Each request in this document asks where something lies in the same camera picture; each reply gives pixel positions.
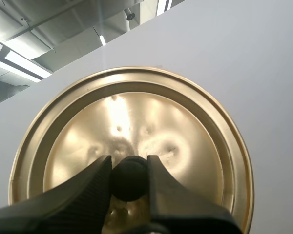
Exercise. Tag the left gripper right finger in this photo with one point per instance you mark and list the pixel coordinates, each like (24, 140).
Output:
(175, 197)

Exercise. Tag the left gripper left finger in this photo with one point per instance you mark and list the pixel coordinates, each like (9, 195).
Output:
(70, 202)

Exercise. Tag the gold pot lid black knob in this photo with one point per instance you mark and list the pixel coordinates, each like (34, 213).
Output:
(127, 117)

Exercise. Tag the ceiling light strip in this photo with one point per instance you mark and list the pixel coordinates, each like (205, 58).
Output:
(17, 61)

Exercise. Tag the ceiling light tube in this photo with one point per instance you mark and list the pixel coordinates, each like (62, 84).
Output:
(102, 40)

